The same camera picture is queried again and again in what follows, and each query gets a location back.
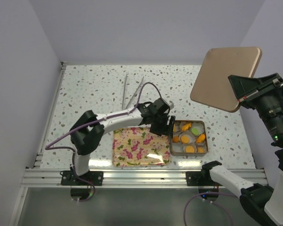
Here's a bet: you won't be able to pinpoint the green round cookie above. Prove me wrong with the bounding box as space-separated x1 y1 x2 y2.
191 127 200 136

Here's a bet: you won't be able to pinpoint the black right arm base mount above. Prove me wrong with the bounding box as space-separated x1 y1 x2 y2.
185 161 222 201

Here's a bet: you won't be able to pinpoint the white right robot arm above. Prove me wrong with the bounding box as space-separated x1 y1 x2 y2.
200 73 283 226

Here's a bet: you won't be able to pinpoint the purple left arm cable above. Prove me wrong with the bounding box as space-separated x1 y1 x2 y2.
45 82 162 170

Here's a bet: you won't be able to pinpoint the gold tin lid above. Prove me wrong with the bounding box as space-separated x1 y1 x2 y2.
190 47 262 113

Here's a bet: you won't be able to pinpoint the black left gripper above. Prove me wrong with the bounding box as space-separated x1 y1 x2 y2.
150 113 175 139

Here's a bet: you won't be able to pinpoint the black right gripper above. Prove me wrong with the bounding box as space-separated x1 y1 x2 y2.
228 70 283 142

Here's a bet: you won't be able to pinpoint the cookie tin with paper cups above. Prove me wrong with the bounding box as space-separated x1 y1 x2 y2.
169 120 208 157

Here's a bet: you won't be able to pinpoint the metal tongs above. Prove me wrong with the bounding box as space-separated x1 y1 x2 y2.
122 73 144 110

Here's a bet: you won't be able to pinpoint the plain round orange cookie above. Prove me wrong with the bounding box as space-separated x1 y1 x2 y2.
197 147 205 153

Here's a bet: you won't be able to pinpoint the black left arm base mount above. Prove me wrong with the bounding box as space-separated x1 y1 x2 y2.
60 169 103 202

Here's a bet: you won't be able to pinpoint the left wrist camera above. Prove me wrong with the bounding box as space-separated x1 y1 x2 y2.
169 102 174 110

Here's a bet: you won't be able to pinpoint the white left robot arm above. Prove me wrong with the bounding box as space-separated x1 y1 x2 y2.
70 98 175 185

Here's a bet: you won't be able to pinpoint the floral yellow tray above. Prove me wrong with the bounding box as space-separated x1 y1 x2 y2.
112 127 171 167

